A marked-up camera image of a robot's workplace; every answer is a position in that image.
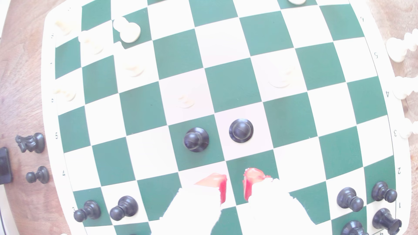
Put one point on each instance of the white chess piece round head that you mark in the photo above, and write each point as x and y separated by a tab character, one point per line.
396	49

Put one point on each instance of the black rook chess piece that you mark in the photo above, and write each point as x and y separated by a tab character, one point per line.
383	219

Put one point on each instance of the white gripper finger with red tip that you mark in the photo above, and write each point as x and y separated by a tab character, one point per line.
196	209
271	209

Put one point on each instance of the black knight chess piece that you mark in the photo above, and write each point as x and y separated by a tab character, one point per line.
34	143

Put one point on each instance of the black pawn chess piece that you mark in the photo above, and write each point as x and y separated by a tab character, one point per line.
125	206
40	174
241	130
89	210
196	139
380	191
347	197

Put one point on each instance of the black box-shaped object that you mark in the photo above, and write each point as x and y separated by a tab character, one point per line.
5	166

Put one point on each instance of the white pawn chess piece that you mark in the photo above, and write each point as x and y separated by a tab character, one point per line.
186	102
296	1
130	32
68	95
406	129
93	47

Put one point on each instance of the green and white chess mat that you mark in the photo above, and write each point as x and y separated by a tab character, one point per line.
233	85

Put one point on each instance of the white knight chess piece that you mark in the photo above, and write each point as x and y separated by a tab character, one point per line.
133	69

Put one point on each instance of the white chess piece pointed top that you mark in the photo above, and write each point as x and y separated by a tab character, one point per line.
401	88

